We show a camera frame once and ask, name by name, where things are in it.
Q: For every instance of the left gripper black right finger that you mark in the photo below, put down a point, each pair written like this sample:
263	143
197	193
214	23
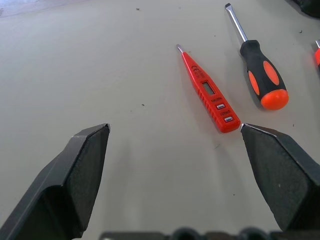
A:
282	175

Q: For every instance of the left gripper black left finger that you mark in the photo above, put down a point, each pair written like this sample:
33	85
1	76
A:
75	175

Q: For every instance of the orange voltage tester pen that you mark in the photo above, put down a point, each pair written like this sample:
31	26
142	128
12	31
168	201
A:
212	100

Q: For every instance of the orange black utility knife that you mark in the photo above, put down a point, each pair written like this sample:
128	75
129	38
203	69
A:
318	56

